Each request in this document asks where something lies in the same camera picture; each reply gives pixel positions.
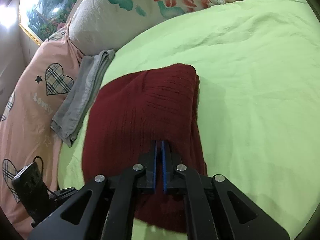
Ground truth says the pink heart pattern pillow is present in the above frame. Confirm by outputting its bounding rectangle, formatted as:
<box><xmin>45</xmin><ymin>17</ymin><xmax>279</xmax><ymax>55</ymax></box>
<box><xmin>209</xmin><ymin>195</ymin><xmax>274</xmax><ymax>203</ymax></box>
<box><xmin>1</xmin><ymin>25</ymin><xmax>84</xmax><ymax>239</ymax></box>

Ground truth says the white floral quilt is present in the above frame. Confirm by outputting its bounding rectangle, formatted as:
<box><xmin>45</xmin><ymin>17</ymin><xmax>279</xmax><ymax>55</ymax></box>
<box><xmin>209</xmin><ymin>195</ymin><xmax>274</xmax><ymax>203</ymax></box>
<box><xmin>69</xmin><ymin>0</ymin><xmax>243</xmax><ymax>55</ymax></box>

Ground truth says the gold framed landscape painting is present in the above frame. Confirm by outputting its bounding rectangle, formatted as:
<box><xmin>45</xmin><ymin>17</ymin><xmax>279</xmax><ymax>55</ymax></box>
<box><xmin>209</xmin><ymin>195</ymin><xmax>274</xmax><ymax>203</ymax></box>
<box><xmin>19</xmin><ymin>0</ymin><xmax>82</xmax><ymax>45</ymax></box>

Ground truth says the dark red knit sweater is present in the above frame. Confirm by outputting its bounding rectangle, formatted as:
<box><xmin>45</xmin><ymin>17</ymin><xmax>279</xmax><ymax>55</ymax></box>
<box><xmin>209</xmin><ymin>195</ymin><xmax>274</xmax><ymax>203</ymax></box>
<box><xmin>81</xmin><ymin>63</ymin><xmax>208</xmax><ymax>234</ymax></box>

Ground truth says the folded grey blanket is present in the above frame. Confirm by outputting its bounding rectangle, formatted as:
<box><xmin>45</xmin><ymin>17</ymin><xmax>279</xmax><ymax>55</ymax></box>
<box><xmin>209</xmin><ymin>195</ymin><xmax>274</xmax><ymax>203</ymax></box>
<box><xmin>50</xmin><ymin>49</ymin><xmax>115</xmax><ymax>147</ymax></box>

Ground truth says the light green bed sheet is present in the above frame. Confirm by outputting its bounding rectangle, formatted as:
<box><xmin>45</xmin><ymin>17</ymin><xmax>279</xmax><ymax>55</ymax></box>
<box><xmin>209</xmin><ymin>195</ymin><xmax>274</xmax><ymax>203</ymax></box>
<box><xmin>56</xmin><ymin>0</ymin><xmax>320</xmax><ymax>240</ymax></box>

